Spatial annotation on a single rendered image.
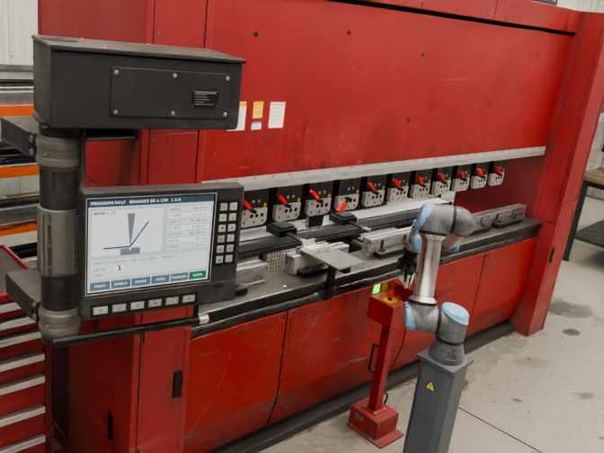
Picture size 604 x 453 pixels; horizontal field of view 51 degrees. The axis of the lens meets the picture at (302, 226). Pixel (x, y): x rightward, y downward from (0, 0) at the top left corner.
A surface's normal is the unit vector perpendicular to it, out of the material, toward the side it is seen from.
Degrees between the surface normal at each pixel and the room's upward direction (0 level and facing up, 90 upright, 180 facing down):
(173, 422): 90
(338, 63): 90
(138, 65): 90
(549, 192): 90
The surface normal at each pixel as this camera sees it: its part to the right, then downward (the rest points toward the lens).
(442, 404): 0.04, 0.33
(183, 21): 0.67, 0.31
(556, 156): -0.74, 0.13
